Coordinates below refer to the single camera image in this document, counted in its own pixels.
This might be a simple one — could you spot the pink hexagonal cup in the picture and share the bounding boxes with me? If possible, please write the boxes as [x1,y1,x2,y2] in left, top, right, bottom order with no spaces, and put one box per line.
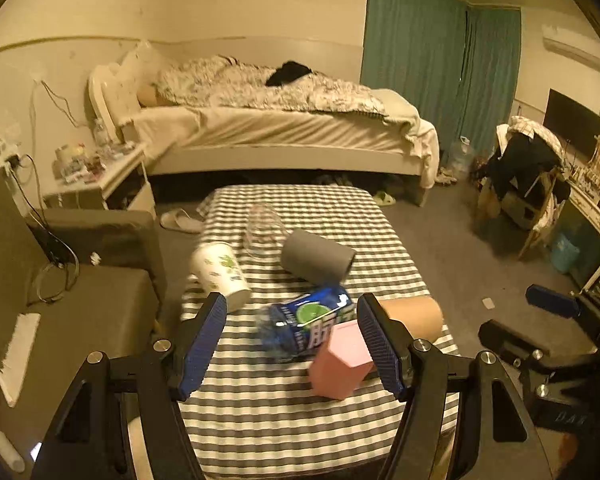
[309,321,374,400]

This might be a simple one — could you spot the brown kraft paper cup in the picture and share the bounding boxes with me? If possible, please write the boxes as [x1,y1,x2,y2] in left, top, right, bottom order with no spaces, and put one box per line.
[379,296,443,344]

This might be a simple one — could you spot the grey plastic cup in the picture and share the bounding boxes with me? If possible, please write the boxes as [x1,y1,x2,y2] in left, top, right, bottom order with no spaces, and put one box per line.
[280,229,356,286]

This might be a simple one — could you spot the white paper cup green leaves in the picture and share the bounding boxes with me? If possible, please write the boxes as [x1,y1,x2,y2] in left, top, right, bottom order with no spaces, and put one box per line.
[189,242,251,313]

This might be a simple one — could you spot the person's right hand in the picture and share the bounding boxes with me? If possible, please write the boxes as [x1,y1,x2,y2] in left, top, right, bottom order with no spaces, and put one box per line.
[557,434,579,474]

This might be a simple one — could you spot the blue basket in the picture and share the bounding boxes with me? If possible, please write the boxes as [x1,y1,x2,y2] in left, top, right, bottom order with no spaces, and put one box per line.
[550,233,580,274]

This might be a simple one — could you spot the white roll on sofa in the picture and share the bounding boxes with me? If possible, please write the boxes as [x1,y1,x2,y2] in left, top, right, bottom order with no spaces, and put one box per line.
[0,430,26,474]

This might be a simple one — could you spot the white paper on sofa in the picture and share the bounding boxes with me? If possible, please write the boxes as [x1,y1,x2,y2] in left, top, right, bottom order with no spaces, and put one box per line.
[0,312,41,408]

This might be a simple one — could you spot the chair piled with clothes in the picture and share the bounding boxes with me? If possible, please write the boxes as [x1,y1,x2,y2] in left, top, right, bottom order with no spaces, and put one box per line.
[475,115,571,257]

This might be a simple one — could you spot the grey sofa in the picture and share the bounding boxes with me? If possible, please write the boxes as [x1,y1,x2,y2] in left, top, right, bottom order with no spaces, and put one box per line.
[0,169,166,479]

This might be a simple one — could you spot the checkered tablecloth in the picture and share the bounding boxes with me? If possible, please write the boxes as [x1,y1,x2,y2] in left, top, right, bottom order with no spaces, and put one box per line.
[181,184,428,479]

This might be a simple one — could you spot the black television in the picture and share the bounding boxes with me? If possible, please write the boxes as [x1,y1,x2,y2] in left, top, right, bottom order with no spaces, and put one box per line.
[543,89,600,158]

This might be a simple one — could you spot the green slipper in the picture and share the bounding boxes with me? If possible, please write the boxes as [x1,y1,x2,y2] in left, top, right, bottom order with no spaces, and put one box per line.
[373,191,396,207]

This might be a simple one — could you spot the large water jug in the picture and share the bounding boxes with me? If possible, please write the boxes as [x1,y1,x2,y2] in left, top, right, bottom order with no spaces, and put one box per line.
[448,136,475,180]

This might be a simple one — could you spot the small white crumpled paper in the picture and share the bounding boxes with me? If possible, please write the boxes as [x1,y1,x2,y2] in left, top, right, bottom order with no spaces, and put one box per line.
[90,252,102,266]

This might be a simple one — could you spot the blue plastic drink bottle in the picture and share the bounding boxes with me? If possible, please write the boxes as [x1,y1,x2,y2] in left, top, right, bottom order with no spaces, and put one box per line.
[258,285,355,361]

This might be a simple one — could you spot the beige slipper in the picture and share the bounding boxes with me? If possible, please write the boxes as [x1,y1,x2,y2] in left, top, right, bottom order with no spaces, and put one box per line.
[159,208,204,234]

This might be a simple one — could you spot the white nightstand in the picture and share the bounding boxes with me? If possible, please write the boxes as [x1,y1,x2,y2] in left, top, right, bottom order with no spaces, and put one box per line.
[42,144,156,217]

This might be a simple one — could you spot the white air conditioner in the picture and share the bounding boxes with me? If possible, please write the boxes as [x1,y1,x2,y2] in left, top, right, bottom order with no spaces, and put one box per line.
[542,25,600,73]

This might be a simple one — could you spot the green curtain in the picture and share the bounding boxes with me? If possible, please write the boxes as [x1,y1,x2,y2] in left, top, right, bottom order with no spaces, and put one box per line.
[361,0,522,155]

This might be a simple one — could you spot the clear water bottle on nightstand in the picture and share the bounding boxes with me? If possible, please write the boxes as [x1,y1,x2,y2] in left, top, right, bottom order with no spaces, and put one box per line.
[92,118,110,148]

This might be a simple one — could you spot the black garment on bed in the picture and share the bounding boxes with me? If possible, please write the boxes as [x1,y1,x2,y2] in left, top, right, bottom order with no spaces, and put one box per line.
[265,61,313,87]

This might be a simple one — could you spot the beige pillow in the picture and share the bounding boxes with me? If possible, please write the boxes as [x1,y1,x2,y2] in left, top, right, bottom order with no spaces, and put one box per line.
[136,84,174,107]

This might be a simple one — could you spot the patterned duvet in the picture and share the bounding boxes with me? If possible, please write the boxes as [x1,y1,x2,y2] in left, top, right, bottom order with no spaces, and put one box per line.
[156,55,386,117]

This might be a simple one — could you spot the black charger cable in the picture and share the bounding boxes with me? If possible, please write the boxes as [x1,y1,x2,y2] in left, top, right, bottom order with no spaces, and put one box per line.
[7,153,81,306]

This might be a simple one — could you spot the white bed frame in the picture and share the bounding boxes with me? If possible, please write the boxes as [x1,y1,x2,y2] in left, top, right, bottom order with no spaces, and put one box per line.
[88,41,440,196]

